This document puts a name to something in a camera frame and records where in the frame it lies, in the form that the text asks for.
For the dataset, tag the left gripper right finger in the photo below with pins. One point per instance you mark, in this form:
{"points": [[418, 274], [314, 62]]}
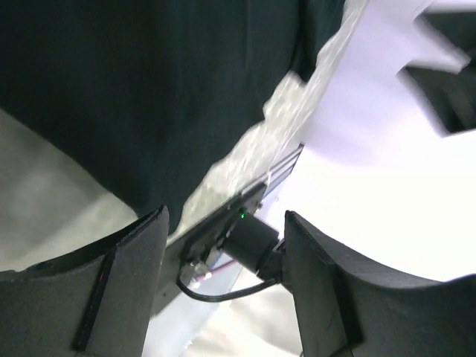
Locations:
{"points": [[350, 305]]}

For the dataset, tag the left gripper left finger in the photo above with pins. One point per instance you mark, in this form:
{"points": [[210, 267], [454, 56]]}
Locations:
{"points": [[95, 301]]}

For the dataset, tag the black t shirt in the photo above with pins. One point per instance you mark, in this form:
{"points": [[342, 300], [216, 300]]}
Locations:
{"points": [[147, 95]]}

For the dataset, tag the black base beam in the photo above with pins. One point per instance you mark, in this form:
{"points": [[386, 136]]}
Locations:
{"points": [[197, 243]]}

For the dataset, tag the aluminium rail frame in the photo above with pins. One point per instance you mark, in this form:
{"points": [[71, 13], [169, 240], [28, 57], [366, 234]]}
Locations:
{"points": [[282, 169]]}

